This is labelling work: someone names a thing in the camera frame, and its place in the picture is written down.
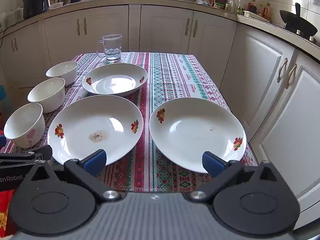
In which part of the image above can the red patterned cloth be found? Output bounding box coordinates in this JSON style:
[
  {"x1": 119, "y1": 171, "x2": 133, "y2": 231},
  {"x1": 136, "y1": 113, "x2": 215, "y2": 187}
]
[{"x1": 0, "y1": 189, "x2": 17, "y2": 237}]

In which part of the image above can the yellow oil bottle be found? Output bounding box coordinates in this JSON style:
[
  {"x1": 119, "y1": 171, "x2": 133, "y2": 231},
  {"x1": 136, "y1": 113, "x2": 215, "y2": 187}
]
[{"x1": 262, "y1": 3, "x2": 272, "y2": 22}]

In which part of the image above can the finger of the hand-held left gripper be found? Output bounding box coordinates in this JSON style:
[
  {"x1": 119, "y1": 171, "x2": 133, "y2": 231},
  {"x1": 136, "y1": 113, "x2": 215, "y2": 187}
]
[{"x1": 0, "y1": 145, "x2": 53, "y2": 167}]

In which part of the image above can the white plastic tray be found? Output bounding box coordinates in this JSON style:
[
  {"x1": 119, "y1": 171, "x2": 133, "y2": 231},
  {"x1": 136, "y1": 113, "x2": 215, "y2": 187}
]
[{"x1": 243, "y1": 10, "x2": 272, "y2": 23}]

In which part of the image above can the white bowl with pink print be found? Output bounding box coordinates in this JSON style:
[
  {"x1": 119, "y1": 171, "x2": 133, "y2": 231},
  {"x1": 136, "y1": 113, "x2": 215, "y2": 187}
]
[{"x1": 3, "y1": 103, "x2": 46, "y2": 148}]

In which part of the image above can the light kitchen countertop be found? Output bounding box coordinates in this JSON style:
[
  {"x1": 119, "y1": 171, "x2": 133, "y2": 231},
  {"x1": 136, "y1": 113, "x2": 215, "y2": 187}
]
[{"x1": 0, "y1": 0, "x2": 320, "y2": 63}]

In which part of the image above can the plain white bowl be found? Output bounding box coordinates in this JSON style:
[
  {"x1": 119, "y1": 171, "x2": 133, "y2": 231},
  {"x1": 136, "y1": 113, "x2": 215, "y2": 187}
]
[
  {"x1": 27, "y1": 77, "x2": 66, "y2": 113},
  {"x1": 46, "y1": 61, "x2": 78, "y2": 87}
]

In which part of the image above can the black wok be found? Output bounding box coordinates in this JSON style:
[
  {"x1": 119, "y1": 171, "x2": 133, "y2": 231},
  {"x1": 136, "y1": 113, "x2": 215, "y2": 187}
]
[{"x1": 279, "y1": 3, "x2": 318, "y2": 37}]

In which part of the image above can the black air fryer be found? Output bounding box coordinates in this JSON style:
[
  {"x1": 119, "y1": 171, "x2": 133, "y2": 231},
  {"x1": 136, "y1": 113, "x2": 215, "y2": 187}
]
[{"x1": 23, "y1": 0, "x2": 49, "y2": 20}]

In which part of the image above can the white flower print plate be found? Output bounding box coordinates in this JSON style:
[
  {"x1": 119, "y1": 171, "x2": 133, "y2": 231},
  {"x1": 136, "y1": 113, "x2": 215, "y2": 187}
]
[
  {"x1": 82, "y1": 63, "x2": 148, "y2": 97},
  {"x1": 47, "y1": 94, "x2": 144, "y2": 167},
  {"x1": 149, "y1": 97, "x2": 247, "y2": 174}
]

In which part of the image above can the striped patterned tablecloth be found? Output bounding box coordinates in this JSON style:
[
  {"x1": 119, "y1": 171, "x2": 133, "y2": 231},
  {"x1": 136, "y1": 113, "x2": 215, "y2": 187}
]
[{"x1": 0, "y1": 52, "x2": 258, "y2": 193}]

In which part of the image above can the clear glass mug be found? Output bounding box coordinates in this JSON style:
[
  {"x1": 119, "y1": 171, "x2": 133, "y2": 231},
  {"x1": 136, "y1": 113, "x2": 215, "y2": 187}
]
[{"x1": 96, "y1": 34, "x2": 123, "y2": 63}]

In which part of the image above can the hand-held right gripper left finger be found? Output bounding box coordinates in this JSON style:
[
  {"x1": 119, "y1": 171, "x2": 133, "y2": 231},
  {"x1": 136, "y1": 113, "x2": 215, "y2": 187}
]
[{"x1": 24, "y1": 149, "x2": 122, "y2": 204}]

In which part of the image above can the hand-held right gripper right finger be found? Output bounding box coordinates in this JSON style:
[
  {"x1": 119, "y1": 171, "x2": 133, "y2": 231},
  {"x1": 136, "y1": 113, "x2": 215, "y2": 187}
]
[{"x1": 184, "y1": 151, "x2": 292, "y2": 203}]

